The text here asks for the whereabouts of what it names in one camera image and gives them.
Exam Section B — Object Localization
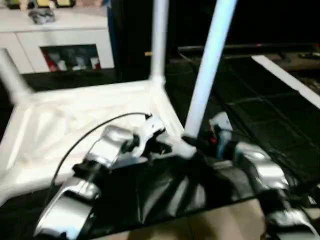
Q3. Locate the dark long rail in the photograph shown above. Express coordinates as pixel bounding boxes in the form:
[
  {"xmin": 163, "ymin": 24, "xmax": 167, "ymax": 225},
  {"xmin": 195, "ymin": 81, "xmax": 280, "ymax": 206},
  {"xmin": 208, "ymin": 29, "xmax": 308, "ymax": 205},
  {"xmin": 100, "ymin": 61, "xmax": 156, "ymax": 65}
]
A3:
[{"xmin": 177, "ymin": 43, "xmax": 320, "ymax": 54}]

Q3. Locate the white flat strip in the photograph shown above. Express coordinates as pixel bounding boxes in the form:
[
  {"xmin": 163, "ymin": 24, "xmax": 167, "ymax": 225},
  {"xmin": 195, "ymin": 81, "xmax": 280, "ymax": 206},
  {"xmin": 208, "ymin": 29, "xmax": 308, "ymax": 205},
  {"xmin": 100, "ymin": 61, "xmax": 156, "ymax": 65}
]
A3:
[{"xmin": 251, "ymin": 54, "xmax": 320, "ymax": 109}]

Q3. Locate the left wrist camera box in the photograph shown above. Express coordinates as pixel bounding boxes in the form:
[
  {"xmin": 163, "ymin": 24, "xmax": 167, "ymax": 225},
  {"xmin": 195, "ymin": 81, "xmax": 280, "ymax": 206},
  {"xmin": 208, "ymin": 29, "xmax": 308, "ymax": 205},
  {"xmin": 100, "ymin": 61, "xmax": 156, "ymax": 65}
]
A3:
[{"xmin": 133, "ymin": 115, "xmax": 169, "ymax": 153}]

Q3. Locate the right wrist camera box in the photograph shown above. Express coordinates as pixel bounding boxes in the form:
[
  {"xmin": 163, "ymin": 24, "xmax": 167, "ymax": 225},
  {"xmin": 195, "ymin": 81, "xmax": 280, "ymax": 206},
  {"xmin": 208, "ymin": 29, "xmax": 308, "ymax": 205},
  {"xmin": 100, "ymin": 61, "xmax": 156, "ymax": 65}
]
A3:
[{"xmin": 207, "ymin": 112, "xmax": 234, "ymax": 147}]

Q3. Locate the grey crumpled object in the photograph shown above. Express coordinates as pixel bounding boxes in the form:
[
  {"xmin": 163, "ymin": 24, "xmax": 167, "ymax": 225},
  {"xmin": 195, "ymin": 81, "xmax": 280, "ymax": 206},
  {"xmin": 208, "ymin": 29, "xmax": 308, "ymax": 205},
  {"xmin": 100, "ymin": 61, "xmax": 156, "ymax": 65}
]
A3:
[{"xmin": 27, "ymin": 7, "xmax": 56, "ymax": 25}]

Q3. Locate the white plastic table leg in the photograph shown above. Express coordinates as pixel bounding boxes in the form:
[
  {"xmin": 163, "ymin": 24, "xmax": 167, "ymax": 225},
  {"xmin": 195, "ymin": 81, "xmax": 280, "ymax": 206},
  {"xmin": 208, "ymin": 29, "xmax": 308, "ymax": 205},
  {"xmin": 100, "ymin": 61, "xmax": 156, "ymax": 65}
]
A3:
[
  {"xmin": 0, "ymin": 47, "xmax": 34, "ymax": 104},
  {"xmin": 182, "ymin": 0, "xmax": 239, "ymax": 142},
  {"xmin": 149, "ymin": 0, "xmax": 170, "ymax": 86}
]

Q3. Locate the white glass-door cabinet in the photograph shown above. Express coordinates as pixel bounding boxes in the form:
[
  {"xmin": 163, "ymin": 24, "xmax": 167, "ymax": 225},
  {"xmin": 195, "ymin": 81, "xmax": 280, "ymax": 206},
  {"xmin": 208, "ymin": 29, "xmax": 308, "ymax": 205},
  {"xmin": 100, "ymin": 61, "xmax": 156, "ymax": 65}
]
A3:
[{"xmin": 0, "ymin": 0, "xmax": 115, "ymax": 74}]

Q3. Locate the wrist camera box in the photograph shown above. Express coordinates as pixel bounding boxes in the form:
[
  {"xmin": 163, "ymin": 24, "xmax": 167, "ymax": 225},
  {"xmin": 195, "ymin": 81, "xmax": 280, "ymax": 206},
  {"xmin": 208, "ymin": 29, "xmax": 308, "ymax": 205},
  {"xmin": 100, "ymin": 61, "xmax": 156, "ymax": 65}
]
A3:
[
  {"xmin": 207, "ymin": 112, "xmax": 234, "ymax": 147},
  {"xmin": 133, "ymin": 115, "xmax": 169, "ymax": 153}
]

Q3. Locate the black work mat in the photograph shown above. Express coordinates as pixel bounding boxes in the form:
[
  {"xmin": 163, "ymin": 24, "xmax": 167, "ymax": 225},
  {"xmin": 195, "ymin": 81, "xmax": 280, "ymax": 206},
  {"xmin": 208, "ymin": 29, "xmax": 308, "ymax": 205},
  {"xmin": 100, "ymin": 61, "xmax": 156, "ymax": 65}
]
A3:
[{"xmin": 0, "ymin": 52, "xmax": 320, "ymax": 236}]

